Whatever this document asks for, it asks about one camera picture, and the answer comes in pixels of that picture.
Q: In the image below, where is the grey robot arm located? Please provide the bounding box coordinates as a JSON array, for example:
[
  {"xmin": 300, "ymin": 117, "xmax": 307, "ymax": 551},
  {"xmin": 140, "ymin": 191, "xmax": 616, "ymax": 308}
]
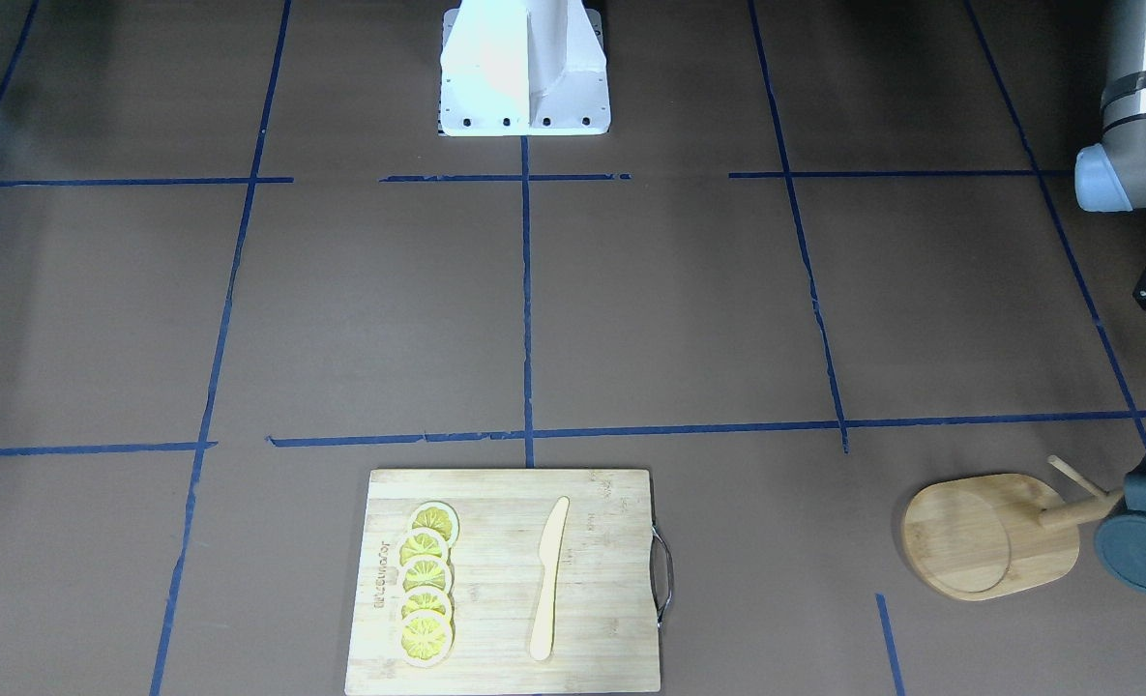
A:
[{"xmin": 1073, "ymin": 1, "xmax": 1146, "ymax": 216}]

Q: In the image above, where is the wooden cup storage rack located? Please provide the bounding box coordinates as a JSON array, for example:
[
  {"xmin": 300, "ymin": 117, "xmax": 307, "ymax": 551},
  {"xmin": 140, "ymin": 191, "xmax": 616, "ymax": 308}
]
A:
[{"xmin": 898, "ymin": 455, "xmax": 1124, "ymax": 602}]

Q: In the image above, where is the yellow plastic knife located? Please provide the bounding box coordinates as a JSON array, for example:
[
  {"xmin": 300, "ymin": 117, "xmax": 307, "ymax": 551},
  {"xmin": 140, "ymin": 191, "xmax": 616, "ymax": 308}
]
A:
[{"xmin": 528, "ymin": 495, "xmax": 570, "ymax": 660}]

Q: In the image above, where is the white pillar with base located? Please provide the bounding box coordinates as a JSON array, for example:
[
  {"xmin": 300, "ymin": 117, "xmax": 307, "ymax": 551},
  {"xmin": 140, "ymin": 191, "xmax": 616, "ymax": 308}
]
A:
[{"xmin": 437, "ymin": 1, "xmax": 612, "ymax": 136}]

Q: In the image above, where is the bamboo cutting board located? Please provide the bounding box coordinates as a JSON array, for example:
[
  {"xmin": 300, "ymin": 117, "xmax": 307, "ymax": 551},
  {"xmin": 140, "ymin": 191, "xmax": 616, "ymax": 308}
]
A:
[{"xmin": 344, "ymin": 470, "xmax": 662, "ymax": 695}]

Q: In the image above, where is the lemon slice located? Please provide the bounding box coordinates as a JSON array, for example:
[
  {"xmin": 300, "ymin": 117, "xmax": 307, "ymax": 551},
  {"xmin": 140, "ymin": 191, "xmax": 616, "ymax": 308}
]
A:
[
  {"xmin": 398, "ymin": 554, "xmax": 454, "ymax": 594},
  {"xmin": 408, "ymin": 501, "xmax": 460, "ymax": 546},
  {"xmin": 399, "ymin": 585, "xmax": 455, "ymax": 621},
  {"xmin": 399, "ymin": 609, "xmax": 455, "ymax": 668},
  {"xmin": 398, "ymin": 526, "xmax": 450, "ymax": 566}
]

